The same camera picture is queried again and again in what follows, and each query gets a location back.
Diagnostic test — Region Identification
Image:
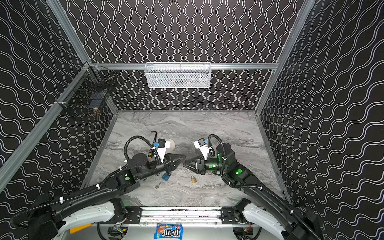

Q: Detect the brass object in black basket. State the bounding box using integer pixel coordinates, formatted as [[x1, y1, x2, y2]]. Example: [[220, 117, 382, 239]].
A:
[[93, 108, 100, 118]]

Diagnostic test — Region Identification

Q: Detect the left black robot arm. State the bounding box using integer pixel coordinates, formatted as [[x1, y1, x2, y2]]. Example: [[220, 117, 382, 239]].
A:
[[10, 136, 186, 240]]

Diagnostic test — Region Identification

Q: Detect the black wire wall basket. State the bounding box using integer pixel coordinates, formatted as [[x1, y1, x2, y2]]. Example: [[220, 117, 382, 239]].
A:
[[60, 66, 118, 122]]

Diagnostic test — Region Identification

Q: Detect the blue candy bag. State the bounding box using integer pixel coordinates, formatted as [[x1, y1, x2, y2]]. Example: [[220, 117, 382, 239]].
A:
[[154, 223, 184, 240]]

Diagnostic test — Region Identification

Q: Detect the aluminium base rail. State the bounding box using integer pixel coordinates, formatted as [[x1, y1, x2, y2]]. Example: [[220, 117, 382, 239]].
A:
[[124, 207, 248, 227]]

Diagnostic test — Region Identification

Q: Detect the black hex key tool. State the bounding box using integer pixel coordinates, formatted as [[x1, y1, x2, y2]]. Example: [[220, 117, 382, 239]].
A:
[[148, 131, 159, 159]]

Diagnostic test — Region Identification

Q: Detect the brass padlock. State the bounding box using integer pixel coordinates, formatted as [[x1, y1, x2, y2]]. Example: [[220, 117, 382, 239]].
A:
[[191, 176, 197, 184]]

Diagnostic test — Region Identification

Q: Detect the white mesh wall basket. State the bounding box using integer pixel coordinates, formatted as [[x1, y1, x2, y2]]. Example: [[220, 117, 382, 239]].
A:
[[145, 62, 212, 89]]

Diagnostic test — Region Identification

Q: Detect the white tape roll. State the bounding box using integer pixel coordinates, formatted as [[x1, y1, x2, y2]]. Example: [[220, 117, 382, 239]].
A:
[[165, 139, 176, 153]]

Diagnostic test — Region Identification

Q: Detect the blue padlock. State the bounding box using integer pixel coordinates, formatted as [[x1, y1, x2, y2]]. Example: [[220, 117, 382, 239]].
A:
[[162, 173, 170, 182]]

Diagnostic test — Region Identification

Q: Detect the yellow block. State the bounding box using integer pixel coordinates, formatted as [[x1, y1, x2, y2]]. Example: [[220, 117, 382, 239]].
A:
[[70, 224, 93, 234]]

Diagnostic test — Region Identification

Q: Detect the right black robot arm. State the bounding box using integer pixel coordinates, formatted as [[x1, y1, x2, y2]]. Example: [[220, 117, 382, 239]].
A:
[[183, 134, 323, 240]]

